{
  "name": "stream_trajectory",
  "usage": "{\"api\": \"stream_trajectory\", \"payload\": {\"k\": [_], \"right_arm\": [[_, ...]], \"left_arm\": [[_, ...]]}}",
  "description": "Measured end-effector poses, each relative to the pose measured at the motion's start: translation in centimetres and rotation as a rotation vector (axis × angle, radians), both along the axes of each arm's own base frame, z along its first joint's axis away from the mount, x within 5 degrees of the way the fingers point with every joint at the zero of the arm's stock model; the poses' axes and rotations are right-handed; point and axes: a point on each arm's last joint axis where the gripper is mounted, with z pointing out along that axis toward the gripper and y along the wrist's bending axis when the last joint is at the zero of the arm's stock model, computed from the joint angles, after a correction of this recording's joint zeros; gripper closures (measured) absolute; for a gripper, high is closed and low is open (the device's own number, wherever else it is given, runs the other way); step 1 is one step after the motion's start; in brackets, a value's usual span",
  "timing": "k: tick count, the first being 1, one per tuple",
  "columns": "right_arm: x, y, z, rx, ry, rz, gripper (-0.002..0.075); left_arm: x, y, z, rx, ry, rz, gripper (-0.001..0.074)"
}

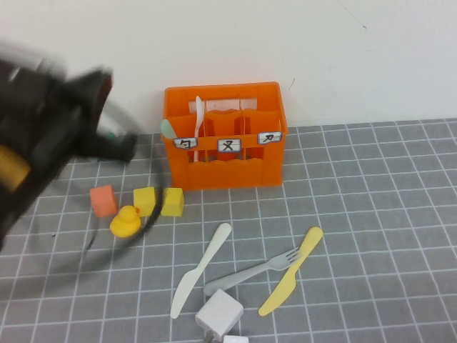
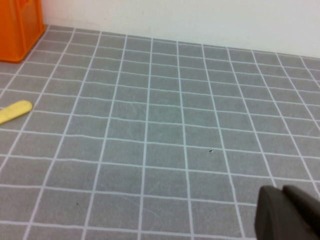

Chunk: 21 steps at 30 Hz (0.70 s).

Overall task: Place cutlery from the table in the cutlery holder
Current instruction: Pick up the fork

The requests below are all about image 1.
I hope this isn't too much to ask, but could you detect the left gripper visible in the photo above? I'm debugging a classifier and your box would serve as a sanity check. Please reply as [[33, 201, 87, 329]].
[[53, 69, 139, 164]]

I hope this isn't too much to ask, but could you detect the mint green plastic spoon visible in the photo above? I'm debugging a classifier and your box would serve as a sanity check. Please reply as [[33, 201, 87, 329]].
[[159, 119, 176, 139]]

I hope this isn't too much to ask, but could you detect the pale pink plastic spoon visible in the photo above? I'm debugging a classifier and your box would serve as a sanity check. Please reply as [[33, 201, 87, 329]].
[[194, 95, 207, 161]]

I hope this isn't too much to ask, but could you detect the cream white plastic knife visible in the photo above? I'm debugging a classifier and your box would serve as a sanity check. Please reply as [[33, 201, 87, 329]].
[[169, 222, 233, 319]]

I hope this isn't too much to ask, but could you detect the grey plastic fork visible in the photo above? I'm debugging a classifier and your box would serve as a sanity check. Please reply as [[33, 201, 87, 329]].
[[203, 246, 303, 297]]

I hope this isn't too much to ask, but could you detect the orange plastic cutlery holder crate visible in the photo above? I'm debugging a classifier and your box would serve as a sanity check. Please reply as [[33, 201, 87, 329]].
[[160, 81, 288, 191]]

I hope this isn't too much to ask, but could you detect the orange foam cube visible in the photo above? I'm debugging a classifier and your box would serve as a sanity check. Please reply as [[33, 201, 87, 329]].
[[89, 184, 119, 218]]

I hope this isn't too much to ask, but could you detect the yellow foam cube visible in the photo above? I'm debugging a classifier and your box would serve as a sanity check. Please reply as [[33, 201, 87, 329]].
[[132, 187, 159, 218], [160, 188, 185, 217]]

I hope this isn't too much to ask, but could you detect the yellow rubber duck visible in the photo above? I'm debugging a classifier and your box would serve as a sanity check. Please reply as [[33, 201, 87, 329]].
[[109, 206, 141, 239]]

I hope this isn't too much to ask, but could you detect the paper label reading 叉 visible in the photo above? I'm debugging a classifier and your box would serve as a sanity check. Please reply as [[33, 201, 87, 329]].
[[216, 138, 242, 153]]

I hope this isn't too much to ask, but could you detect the paper label reading 刀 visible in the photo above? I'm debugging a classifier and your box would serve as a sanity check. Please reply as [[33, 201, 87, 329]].
[[257, 131, 283, 145]]

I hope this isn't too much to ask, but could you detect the large white charger plug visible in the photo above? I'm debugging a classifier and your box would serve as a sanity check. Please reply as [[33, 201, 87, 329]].
[[194, 288, 245, 342]]

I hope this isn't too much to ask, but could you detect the yellow plastic knife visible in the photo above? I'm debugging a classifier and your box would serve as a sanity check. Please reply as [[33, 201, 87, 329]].
[[257, 226, 324, 317]]

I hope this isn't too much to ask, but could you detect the grey grid table mat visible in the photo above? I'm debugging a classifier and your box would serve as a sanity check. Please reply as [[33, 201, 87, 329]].
[[0, 117, 457, 343]]

